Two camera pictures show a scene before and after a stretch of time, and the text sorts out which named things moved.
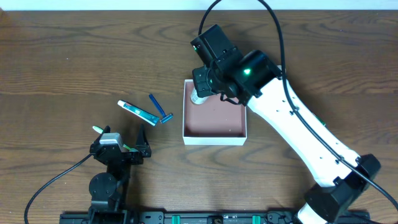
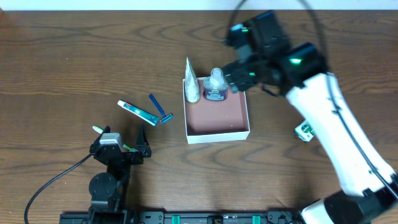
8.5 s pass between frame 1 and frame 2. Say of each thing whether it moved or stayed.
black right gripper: moved
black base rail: stayed
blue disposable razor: stayed
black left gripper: stayed
